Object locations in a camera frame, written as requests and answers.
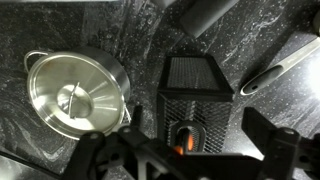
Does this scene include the black handled tool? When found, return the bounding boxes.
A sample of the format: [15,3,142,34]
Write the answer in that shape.
[180,0,239,38]

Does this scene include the small steel lidded pot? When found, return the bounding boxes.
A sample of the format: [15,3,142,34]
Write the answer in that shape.
[23,46,130,140]

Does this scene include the black mesh pen holder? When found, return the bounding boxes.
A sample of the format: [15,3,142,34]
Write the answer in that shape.
[157,55,234,153]

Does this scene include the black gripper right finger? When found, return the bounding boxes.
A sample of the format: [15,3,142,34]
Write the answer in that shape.
[241,107,277,154]

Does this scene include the black cable on table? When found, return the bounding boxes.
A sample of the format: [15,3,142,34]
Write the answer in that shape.
[0,150,64,178]

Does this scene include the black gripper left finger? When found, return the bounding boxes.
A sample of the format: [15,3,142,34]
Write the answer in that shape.
[130,105,143,130]

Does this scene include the steel measuring spoon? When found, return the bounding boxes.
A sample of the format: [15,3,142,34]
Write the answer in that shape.
[239,9,320,97]

